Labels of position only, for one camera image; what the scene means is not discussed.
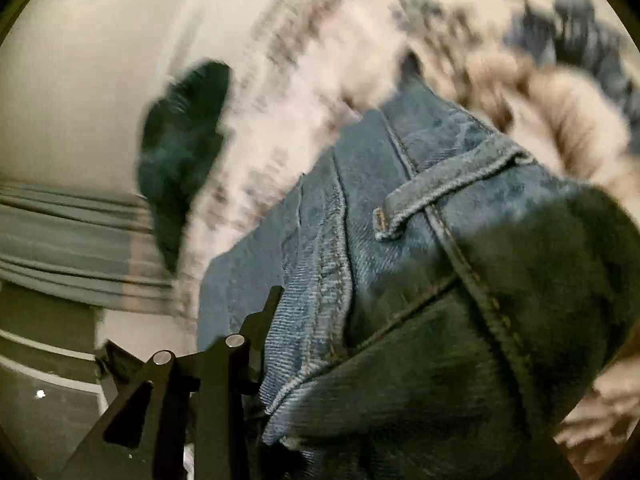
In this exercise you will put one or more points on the dark green fluffy blanket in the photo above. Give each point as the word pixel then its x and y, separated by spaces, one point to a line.
pixel 180 160

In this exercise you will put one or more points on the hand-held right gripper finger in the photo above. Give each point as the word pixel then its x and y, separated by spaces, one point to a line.
pixel 215 400

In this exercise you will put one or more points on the blue denim pants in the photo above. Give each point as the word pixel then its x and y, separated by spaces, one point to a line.
pixel 425 285

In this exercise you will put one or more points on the green striped curtain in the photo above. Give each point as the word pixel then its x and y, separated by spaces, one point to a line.
pixel 65 240

